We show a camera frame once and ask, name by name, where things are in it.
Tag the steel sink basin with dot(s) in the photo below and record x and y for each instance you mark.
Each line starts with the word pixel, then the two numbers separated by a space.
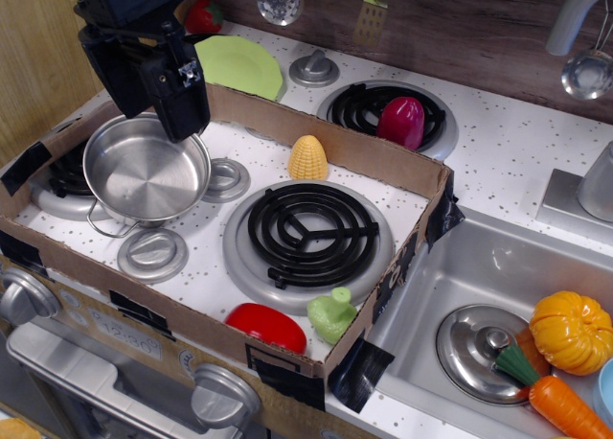
pixel 482 261

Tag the hanging steel ladle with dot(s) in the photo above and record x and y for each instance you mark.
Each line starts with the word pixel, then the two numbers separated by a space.
pixel 587 75

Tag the grey oven knob right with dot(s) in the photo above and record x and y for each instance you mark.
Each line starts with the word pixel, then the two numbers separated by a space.
pixel 222 399

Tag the steel pot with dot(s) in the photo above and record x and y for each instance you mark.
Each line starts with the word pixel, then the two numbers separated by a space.
pixel 139 177

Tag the grey stovetop knob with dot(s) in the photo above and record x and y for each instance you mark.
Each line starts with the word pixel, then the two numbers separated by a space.
pixel 316 70
pixel 153 256
pixel 229 181

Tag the grey stovetop knob front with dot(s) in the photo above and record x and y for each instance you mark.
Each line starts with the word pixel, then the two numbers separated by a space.
pixel 153 256

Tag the grey oven knob left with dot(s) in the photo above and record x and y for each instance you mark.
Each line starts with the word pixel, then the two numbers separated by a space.
pixel 26 298

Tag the red toy strawberry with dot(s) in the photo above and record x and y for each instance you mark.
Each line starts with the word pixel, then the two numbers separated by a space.
pixel 204 17

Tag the green plastic plate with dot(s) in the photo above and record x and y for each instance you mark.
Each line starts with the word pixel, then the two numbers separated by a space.
pixel 238 63

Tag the grey faucet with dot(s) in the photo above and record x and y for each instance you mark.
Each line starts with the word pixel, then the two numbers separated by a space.
pixel 578 204

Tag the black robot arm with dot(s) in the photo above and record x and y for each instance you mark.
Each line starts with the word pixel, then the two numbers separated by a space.
pixel 138 50

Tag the grey oven door handle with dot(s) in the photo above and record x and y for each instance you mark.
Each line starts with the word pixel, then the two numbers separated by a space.
pixel 125 396

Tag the hanging steel strainer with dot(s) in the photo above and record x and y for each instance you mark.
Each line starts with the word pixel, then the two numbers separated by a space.
pixel 281 12

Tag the steel pot lid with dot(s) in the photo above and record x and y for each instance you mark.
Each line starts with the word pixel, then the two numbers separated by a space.
pixel 468 342

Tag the hanging green spatula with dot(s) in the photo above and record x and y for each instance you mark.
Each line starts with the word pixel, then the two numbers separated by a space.
pixel 369 24

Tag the front left black burner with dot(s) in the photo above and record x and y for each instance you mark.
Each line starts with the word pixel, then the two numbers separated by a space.
pixel 62 191

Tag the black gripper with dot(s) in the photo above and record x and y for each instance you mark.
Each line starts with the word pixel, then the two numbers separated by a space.
pixel 120 44

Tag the yellow toy corn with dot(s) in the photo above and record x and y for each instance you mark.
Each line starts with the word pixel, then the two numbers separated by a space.
pixel 308 160

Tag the light blue cup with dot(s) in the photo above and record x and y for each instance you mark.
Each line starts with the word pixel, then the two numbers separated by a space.
pixel 603 394

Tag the orange toy bottom left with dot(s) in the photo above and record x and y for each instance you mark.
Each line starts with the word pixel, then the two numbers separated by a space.
pixel 13 428

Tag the back right black burner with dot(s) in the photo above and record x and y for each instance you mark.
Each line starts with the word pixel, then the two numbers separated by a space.
pixel 358 107

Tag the red toy pepper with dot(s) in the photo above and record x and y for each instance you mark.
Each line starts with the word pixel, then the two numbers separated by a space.
pixel 268 325

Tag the orange toy carrot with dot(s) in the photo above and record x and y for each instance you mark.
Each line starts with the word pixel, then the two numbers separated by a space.
pixel 553 398

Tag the grey stovetop knob back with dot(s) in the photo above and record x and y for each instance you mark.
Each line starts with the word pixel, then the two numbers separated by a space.
pixel 316 70

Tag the grey stovetop knob middle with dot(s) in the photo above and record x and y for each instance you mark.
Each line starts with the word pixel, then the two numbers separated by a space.
pixel 229 181

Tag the grey oven knob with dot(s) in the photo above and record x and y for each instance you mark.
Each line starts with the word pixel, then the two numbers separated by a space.
pixel 26 298
pixel 222 399

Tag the orange toy pumpkin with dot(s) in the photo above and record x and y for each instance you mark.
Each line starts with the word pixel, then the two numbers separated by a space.
pixel 572 332

